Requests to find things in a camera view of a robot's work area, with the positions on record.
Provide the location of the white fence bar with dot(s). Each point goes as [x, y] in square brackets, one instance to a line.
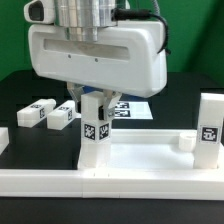
[4, 139]
[188, 184]

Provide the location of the white front fence bar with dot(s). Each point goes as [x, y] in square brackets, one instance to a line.
[188, 184]

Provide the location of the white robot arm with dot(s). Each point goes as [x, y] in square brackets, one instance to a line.
[82, 19]

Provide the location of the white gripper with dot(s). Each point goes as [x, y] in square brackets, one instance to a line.
[127, 58]

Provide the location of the fiducial marker sheet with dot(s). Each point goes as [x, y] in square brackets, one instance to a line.
[133, 110]

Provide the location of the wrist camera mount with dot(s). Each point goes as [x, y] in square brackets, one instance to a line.
[40, 11]

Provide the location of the white desk top tray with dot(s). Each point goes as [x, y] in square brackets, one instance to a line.
[141, 149]

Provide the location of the white left fence bar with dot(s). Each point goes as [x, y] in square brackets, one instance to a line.
[4, 139]

